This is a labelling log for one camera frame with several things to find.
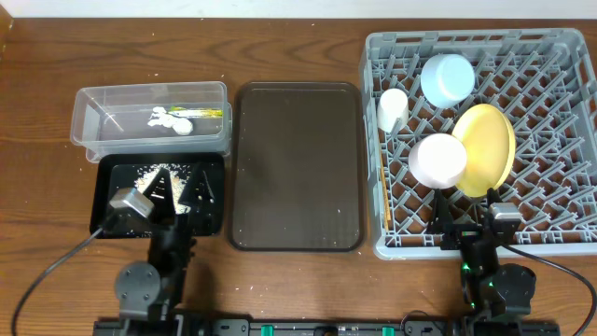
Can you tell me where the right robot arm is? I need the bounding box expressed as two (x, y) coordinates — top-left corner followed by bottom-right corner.
(427, 189), (536, 335)

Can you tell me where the grey dishwasher rack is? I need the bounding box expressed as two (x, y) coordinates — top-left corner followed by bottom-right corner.
(359, 28), (596, 260)

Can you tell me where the clear plastic waste bin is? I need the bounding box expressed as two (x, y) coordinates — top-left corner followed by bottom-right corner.
(70, 81), (232, 162)

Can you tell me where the pink bowl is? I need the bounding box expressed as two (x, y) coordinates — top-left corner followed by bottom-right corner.
(408, 133), (467, 189)

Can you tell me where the crumpled white tissue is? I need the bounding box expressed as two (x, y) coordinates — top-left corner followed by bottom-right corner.
(147, 106), (193, 135)

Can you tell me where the dark brown serving tray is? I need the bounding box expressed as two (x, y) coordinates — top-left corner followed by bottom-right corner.
(228, 81), (367, 253)

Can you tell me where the wooden chopstick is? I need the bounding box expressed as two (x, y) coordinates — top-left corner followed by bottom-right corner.
(379, 152), (389, 217)
(383, 204), (392, 231)

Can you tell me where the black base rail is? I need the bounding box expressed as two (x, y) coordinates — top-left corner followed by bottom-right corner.
(92, 315), (561, 336)

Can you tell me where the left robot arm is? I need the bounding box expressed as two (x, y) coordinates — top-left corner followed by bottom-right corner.
(90, 155), (225, 335)

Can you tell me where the light blue bowl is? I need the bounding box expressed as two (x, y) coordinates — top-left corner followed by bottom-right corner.
(421, 54), (475, 108)

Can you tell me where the green yellow wrapper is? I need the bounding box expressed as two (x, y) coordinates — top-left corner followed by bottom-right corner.
(167, 106), (223, 119)

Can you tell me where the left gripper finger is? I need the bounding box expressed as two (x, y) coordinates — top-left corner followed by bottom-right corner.
(143, 168), (174, 219)
(178, 164), (215, 215)

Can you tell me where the small white green cup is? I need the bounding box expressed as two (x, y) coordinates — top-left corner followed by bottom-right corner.
(377, 89), (409, 133)

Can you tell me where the yellow plate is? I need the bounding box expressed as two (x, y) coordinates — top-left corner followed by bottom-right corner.
(451, 104), (516, 198)

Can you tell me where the black waste tray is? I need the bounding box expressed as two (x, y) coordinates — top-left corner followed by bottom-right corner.
(90, 153), (225, 239)

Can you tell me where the cooked rice pile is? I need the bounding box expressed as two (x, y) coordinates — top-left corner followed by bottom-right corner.
(134, 163), (192, 216)

